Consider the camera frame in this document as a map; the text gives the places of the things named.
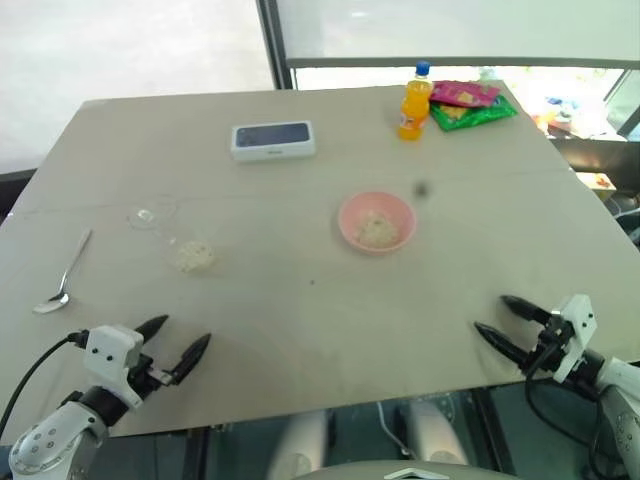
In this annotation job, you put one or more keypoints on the dark window frame post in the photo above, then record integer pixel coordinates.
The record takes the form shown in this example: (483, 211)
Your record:
(274, 45)

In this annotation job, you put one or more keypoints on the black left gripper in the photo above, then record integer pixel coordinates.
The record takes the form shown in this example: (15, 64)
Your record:
(145, 377)

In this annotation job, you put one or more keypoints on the black background cabinet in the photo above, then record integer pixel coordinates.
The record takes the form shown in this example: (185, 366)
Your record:
(600, 152)

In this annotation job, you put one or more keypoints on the grey window rail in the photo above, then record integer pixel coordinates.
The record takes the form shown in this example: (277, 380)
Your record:
(450, 62)

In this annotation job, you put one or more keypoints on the pink bowl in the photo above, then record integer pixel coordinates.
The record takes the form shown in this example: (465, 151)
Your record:
(350, 220)

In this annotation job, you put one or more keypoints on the silver robot leg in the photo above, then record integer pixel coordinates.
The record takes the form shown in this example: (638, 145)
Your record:
(300, 445)
(437, 432)

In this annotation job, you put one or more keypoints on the silver robot left leg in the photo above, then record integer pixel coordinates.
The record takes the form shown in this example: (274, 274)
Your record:
(300, 445)

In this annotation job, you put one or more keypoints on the grey robot torso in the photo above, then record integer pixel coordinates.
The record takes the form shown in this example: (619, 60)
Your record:
(407, 472)

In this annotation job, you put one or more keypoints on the white phone box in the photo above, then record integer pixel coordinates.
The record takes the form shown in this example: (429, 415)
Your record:
(272, 141)

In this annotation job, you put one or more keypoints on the yellow background box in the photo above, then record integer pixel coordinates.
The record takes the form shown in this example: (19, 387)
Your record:
(597, 181)

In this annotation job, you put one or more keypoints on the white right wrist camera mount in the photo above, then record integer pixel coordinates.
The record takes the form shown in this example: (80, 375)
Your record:
(577, 325)

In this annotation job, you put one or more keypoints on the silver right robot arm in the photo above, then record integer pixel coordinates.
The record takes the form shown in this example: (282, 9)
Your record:
(620, 400)

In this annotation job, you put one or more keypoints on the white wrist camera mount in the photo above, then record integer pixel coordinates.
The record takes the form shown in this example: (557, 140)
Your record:
(577, 325)
(111, 352)

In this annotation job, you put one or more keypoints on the silver robot right leg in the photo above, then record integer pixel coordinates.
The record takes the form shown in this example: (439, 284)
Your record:
(437, 432)

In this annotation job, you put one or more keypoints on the silver metal spoon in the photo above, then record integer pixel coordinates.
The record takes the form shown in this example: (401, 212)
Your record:
(64, 285)

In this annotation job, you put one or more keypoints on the green snack packet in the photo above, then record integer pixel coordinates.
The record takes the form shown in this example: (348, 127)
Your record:
(475, 116)

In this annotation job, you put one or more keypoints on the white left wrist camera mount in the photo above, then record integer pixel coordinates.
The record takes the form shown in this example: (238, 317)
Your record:
(111, 352)

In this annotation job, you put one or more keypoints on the pink snack packet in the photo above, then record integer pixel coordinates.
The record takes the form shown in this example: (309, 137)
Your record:
(462, 94)

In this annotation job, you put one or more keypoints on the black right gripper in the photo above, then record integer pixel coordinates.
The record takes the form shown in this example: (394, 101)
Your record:
(552, 350)

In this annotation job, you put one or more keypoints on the orange soda bottle blue cap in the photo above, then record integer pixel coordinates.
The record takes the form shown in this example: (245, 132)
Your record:
(414, 107)

